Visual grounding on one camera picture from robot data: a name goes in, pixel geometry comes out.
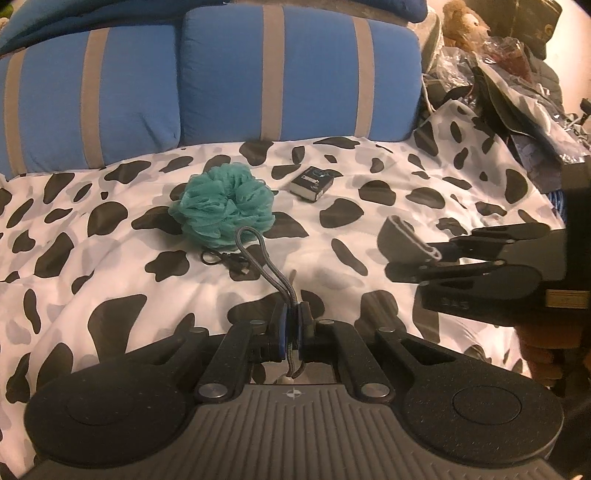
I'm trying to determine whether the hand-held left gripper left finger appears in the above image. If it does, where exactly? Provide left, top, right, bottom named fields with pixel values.
left=115, top=305, right=291, bottom=402

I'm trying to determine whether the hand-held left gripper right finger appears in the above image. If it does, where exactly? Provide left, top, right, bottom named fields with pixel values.
left=295, top=302, right=467, bottom=402

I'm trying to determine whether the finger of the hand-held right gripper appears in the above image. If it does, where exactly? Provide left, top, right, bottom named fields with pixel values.
left=385, top=261, right=542, bottom=298
left=427, top=223, right=552, bottom=261

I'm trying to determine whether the grey braided cable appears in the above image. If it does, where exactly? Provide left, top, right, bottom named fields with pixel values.
left=235, top=226, right=308, bottom=386

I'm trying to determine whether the teal mesh bath loofah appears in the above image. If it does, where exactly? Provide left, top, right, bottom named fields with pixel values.
left=167, top=164, right=276, bottom=247

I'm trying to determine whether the small black box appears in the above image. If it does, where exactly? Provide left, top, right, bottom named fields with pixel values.
left=290, top=167, right=334, bottom=202

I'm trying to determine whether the person's right hand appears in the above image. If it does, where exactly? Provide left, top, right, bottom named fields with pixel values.
left=519, top=323, right=566, bottom=393

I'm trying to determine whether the blue cloth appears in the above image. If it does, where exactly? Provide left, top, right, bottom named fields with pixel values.
left=549, top=190, right=568, bottom=224

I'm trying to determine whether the pile of clothes and bags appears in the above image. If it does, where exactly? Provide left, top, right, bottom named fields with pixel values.
left=422, top=0, right=591, bottom=195

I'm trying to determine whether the cow print blanket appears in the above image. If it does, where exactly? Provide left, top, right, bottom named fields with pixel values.
left=0, top=99, right=568, bottom=462

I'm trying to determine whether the brown teddy bear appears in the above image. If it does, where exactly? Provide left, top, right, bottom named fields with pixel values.
left=442, top=0, right=490, bottom=49

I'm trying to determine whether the blue grey-striped pillow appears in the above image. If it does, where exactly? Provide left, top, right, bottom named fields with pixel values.
left=178, top=4, right=423, bottom=145
left=0, top=25, right=182, bottom=181

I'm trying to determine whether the dark blue blanket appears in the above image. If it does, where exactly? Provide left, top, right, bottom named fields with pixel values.
left=0, top=0, right=105, bottom=51

